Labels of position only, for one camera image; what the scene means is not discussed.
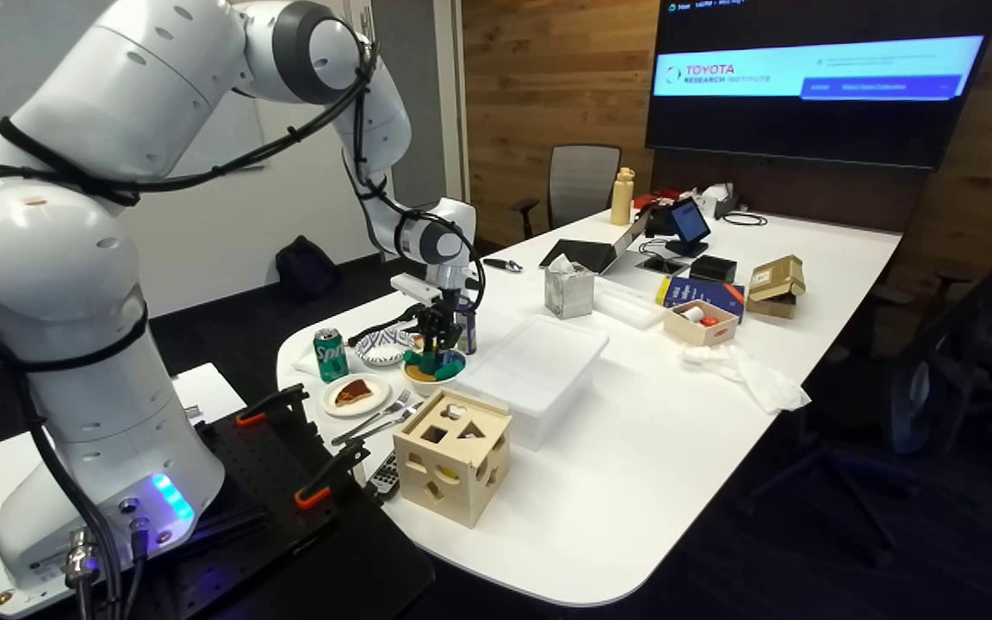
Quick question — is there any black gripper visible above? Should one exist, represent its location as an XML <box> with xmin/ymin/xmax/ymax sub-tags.
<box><xmin>408</xmin><ymin>292</ymin><xmax>477</xmax><ymax>366</ymax></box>

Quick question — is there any white plate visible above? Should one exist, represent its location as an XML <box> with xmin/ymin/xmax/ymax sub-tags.
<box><xmin>320</xmin><ymin>377</ymin><xmax>394</xmax><ymax>419</ymax></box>

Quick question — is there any blue patterned bowl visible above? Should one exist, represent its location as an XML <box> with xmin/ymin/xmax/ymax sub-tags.
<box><xmin>354</xmin><ymin>330</ymin><xmax>412</xmax><ymax>371</ymax></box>

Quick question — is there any silver spoon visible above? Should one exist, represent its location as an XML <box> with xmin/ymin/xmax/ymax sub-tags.
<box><xmin>344</xmin><ymin>394</ymin><xmax>420</xmax><ymax>442</ymax></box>

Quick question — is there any brown food piece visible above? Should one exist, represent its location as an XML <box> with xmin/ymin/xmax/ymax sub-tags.
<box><xmin>335</xmin><ymin>379</ymin><xmax>379</xmax><ymax>409</ymax></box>

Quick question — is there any white plastic bin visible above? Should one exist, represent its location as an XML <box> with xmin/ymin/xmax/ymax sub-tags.
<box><xmin>449</xmin><ymin>312</ymin><xmax>614</xmax><ymax>453</ymax></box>

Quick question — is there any green soda can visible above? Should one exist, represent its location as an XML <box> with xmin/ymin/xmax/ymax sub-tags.
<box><xmin>311</xmin><ymin>329</ymin><xmax>351</xmax><ymax>386</ymax></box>

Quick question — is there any silver fork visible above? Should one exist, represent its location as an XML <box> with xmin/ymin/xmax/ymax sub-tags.
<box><xmin>332</xmin><ymin>407</ymin><xmax>408</xmax><ymax>447</ymax></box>

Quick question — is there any wooden shape sorter cube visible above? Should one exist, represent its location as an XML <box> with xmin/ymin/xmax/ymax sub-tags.
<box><xmin>389</xmin><ymin>389</ymin><xmax>513</xmax><ymax>532</ymax></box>

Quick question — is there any grey tissue box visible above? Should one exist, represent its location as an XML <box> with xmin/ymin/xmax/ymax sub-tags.
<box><xmin>541</xmin><ymin>252</ymin><xmax>601</xmax><ymax>319</ymax></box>

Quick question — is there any black backpack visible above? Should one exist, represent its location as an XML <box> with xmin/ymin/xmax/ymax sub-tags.
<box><xmin>274</xmin><ymin>234</ymin><xmax>342</xmax><ymax>304</ymax></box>

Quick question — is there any black clamp orange tip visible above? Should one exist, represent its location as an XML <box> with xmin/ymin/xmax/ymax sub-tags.
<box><xmin>290</xmin><ymin>438</ymin><xmax>373</xmax><ymax>515</ymax></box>
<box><xmin>231</xmin><ymin>384</ymin><xmax>315</xmax><ymax>433</ymax></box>

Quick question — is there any grey office chair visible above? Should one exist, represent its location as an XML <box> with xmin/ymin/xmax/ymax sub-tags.
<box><xmin>517</xmin><ymin>140</ymin><xmax>626</xmax><ymax>241</ymax></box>

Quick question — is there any yellow water bottle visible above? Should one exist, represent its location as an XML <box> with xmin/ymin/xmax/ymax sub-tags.
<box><xmin>606</xmin><ymin>166</ymin><xmax>640</xmax><ymax>232</ymax></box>

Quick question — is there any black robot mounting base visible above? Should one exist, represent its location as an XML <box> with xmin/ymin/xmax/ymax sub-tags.
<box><xmin>0</xmin><ymin>384</ymin><xmax>443</xmax><ymax>620</ymax></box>

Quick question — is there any door with narrow window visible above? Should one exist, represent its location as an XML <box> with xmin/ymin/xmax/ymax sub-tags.
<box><xmin>373</xmin><ymin>0</ymin><xmax>477</xmax><ymax>265</ymax></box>

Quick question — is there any small wooden tray box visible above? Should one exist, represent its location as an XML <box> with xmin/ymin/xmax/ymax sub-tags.
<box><xmin>663</xmin><ymin>301</ymin><xmax>742</xmax><ymax>348</ymax></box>

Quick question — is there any blue box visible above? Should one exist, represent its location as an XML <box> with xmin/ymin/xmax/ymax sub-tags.
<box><xmin>657</xmin><ymin>273</ymin><xmax>749</xmax><ymax>325</ymax></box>

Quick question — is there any small black tablet display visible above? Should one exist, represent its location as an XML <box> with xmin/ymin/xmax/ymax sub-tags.
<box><xmin>665</xmin><ymin>198</ymin><xmax>716</xmax><ymax>260</ymax></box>

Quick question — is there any small black box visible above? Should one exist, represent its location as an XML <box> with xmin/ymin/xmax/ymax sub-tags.
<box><xmin>687</xmin><ymin>252</ymin><xmax>742</xmax><ymax>286</ymax></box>

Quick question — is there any white plastic bag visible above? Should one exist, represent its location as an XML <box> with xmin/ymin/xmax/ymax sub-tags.
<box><xmin>680</xmin><ymin>340</ymin><xmax>812</xmax><ymax>412</ymax></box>

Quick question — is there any small white bag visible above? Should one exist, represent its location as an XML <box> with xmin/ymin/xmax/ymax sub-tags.
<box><xmin>697</xmin><ymin>178</ymin><xmax>742</xmax><ymax>222</ymax></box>

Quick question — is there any open cardboard box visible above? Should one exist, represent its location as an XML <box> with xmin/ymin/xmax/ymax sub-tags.
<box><xmin>743</xmin><ymin>252</ymin><xmax>809</xmax><ymax>319</ymax></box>

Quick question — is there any dark office chair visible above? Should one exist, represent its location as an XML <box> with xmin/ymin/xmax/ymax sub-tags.
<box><xmin>887</xmin><ymin>199</ymin><xmax>992</xmax><ymax>495</ymax></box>

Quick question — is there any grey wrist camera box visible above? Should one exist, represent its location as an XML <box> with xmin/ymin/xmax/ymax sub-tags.
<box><xmin>389</xmin><ymin>273</ymin><xmax>445</xmax><ymax>304</ymax></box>

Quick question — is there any wall television screen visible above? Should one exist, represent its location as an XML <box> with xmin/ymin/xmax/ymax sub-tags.
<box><xmin>644</xmin><ymin>0</ymin><xmax>992</xmax><ymax>171</ymax></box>

